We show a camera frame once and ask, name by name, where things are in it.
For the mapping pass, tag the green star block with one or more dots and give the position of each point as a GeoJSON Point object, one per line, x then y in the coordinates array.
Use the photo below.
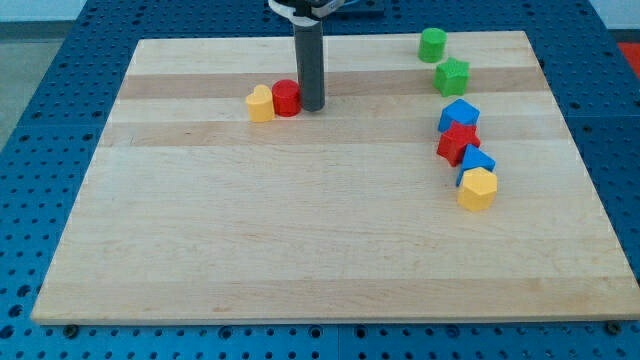
{"type": "Point", "coordinates": [451, 77]}

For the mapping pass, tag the red cylinder block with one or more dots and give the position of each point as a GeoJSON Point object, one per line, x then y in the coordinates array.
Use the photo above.
{"type": "Point", "coordinates": [286, 98]}

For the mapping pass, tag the blue triangle block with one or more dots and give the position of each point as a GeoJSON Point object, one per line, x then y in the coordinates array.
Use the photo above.
{"type": "Point", "coordinates": [474, 157]}

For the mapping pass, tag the red star block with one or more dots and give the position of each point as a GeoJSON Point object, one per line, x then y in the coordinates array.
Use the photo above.
{"type": "Point", "coordinates": [453, 142]}

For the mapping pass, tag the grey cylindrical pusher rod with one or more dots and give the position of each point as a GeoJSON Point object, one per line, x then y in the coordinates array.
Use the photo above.
{"type": "Point", "coordinates": [309, 53]}

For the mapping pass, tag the yellow heart block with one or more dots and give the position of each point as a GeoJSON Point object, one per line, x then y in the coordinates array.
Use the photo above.
{"type": "Point", "coordinates": [260, 105]}

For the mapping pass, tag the yellow hexagon block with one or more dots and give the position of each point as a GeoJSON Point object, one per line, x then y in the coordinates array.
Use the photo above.
{"type": "Point", "coordinates": [478, 189]}

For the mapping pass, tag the green cylinder block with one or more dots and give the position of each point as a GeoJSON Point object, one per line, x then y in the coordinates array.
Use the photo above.
{"type": "Point", "coordinates": [432, 44]}

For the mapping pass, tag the blue cube block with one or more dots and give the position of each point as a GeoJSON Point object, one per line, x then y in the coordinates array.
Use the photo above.
{"type": "Point", "coordinates": [459, 111]}

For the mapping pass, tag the light wooden board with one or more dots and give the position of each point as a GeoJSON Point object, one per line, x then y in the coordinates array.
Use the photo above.
{"type": "Point", "coordinates": [189, 213]}

